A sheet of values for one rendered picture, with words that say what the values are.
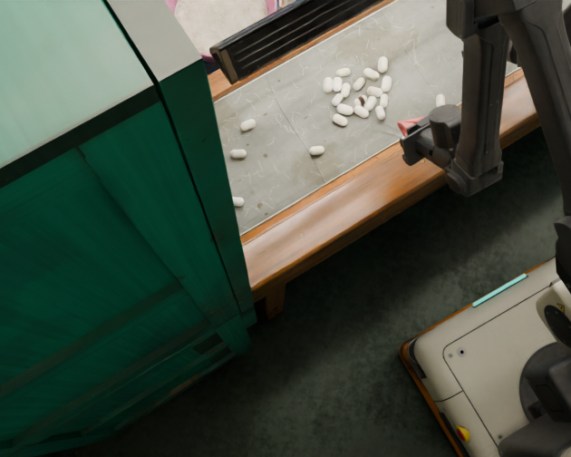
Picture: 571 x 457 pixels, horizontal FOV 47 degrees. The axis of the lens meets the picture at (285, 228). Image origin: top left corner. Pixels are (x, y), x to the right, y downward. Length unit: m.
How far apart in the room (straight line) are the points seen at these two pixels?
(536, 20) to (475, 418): 1.26
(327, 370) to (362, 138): 0.88
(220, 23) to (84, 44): 1.26
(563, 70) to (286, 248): 0.71
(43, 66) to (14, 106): 0.03
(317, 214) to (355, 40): 0.44
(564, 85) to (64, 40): 0.66
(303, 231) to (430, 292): 0.88
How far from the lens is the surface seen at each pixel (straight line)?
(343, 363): 2.14
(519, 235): 2.34
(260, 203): 1.45
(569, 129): 0.92
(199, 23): 1.65
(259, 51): 1.20
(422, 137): 1.31
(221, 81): 1.53
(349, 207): 1.43
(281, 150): 1.49
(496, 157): 1.18
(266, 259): 1.39
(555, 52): 0.90
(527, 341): 1.98
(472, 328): 1.93
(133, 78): 0.39
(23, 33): 0.42
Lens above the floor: 2.12
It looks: 75 degrees down
